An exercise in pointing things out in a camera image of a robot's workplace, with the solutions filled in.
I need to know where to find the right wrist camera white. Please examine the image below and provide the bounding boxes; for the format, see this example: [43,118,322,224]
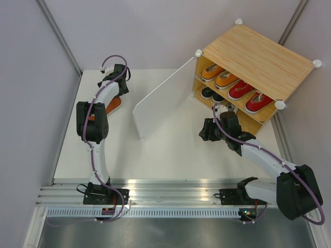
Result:
[213,104,229,120]

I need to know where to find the red sneaker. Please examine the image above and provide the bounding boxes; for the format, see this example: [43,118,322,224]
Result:
[245,92,273,114]
[228,80,255,101]

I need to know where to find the white cabinet door panel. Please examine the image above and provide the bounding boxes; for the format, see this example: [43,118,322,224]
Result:
[132,57,197,139]

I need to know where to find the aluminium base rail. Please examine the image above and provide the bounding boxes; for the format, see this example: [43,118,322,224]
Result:
[36,178,293,207]

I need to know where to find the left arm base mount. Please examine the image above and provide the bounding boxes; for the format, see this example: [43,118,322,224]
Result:
[76,182,129,205]

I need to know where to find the white slotted cable duct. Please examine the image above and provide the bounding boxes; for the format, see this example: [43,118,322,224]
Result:
[47,207,240,219]

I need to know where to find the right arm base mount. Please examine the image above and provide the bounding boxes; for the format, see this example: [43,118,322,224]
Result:
[213,188,250,206]

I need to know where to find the black sneaker white laces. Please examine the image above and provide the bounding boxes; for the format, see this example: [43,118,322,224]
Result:
[212,93,226,103]

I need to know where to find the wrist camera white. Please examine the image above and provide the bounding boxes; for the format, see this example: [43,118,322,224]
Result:
[213,104,229,120]
[100,66,114,74]

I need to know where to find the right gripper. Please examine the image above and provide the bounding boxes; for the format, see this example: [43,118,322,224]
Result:
[199,118,229,142]

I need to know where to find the grey sneaker orange sole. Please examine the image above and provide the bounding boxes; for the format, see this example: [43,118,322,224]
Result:
[88,97,122,121]

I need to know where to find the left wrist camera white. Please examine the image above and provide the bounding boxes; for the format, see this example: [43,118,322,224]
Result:
[100,66,114,74]

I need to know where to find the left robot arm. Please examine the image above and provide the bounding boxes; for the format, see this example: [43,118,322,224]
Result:
[76,64,131,205]

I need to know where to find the wooden shoe cabinet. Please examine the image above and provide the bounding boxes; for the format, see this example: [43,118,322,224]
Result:
[193,19,322,134]

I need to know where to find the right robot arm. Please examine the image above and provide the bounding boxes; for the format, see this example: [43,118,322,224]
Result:
[199,111,325,225]

